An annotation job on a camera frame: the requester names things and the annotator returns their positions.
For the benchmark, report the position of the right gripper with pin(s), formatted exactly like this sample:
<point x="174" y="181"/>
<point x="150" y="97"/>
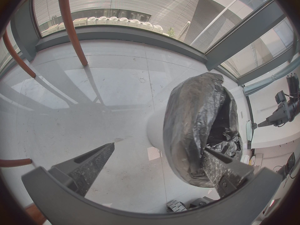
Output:
<point x="282" y="115"/>

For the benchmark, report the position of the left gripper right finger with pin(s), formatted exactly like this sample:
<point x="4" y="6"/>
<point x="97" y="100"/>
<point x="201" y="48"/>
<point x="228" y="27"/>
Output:
<point x="225" y="170"/>

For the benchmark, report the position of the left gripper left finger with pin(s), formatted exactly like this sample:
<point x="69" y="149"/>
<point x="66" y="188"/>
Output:
<point x="89" y="165"/>

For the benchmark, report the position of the black plastic bag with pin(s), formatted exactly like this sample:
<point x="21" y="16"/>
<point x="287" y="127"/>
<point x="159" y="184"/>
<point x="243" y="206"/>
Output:
<point x="187" y="116"/>

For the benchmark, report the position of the white trash bin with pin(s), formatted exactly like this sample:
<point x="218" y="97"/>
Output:
<point x="155" y="130"/>

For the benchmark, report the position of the white cushioned wooden chair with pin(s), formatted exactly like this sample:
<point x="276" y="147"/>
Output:
<point x="70" y="20"/>

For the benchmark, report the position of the window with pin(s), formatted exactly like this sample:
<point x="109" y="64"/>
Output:
<point x="140" y="8"/>

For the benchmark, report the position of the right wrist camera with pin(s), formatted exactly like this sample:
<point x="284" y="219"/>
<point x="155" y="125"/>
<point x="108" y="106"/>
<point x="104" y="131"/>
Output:
<point x="279" y="97"/>

